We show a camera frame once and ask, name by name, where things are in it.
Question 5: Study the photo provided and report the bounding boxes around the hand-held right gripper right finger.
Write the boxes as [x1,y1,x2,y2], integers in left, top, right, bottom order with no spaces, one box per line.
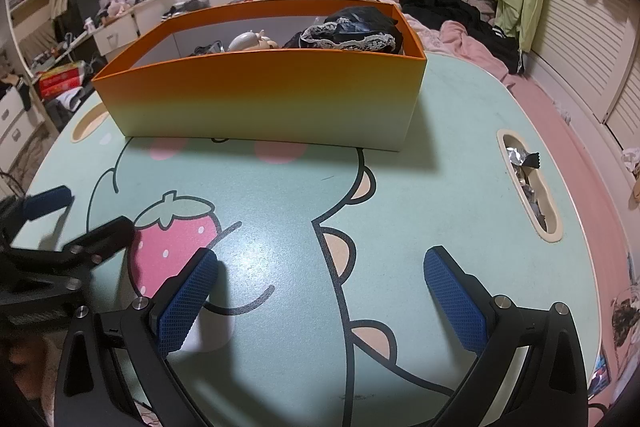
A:
[422,245,588,427]

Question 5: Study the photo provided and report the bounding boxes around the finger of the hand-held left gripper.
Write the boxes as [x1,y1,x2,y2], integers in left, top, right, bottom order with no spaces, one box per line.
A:
[62,216,136,265]
[22,185,75,224]

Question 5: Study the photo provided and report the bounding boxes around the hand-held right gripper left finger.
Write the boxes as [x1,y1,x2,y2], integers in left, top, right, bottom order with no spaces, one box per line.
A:
[52,247,221,427]

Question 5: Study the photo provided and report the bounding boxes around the orange gradient paper box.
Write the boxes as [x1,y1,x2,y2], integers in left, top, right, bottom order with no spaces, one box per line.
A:
[91,0,428,152]

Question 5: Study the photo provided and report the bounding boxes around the beige doll head figurine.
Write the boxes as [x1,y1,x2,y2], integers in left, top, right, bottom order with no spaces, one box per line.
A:
[227,29,280,52]

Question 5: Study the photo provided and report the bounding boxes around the black plastic bag with lace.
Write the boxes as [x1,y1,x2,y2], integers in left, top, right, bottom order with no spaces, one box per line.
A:
[282,6,405,56]

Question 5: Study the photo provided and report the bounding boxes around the white drawer unit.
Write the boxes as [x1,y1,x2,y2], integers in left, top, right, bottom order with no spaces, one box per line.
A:
[0,92,47,170]

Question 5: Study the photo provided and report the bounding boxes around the red packet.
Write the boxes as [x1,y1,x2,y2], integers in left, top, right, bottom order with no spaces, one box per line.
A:
[39,62,87,100]

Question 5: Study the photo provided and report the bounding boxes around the crumpled foil wrappers pile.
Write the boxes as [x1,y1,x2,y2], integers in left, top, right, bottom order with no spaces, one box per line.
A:
[515,172,549,228]

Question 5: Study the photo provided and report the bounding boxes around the cartoon printed green desk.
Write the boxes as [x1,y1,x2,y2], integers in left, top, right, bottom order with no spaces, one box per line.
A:
[10,52,621,427]

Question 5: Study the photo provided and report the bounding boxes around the silver foil wrapper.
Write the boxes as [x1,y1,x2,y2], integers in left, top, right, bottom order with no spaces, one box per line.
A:
[505,146,543,172]

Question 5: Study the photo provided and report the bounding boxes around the white drawer cabinet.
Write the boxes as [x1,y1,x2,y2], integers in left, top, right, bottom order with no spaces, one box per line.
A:
[92,0,178,58]

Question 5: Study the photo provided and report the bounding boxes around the pink garment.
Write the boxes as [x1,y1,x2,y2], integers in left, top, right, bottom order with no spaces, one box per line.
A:
[440,21,511,78]

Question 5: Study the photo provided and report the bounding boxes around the black clothes pile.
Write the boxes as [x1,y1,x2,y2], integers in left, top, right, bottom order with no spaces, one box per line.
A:
[400,0,523,75]

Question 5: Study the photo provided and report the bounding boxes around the white louvered closet doors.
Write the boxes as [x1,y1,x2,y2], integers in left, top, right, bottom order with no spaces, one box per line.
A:
[530,0,640,142]

